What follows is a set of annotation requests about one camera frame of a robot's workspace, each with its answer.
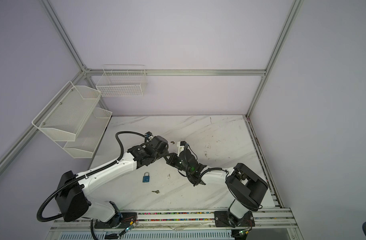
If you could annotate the large blue padlock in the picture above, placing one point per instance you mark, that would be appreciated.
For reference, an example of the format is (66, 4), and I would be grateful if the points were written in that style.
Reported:
(146, 177)

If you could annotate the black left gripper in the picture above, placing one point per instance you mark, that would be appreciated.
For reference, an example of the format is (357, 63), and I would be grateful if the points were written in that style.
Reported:
(165, 152)

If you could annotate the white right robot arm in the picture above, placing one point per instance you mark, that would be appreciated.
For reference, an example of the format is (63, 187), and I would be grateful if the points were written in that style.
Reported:
(247, 188)

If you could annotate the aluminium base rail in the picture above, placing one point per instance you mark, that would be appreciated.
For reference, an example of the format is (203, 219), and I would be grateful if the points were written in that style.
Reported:
(272, 224)

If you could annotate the white mesh two-tier shelf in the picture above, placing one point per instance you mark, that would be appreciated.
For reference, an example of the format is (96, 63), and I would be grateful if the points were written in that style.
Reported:
(74, 121)

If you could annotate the white wire basket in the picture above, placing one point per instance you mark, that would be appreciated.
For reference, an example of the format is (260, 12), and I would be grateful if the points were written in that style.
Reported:
(123, 81)

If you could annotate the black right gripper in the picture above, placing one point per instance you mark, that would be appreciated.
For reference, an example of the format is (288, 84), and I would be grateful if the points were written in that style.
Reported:
(172, 159)

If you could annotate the aluminium frame profiles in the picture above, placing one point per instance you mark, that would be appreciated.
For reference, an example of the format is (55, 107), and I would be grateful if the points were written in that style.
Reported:
(154, 35)

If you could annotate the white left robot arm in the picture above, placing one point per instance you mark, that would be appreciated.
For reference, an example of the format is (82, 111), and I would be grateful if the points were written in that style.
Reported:
(72, 198)

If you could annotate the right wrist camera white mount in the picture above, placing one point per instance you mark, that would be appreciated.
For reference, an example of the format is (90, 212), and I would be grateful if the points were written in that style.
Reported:
(182, 147)

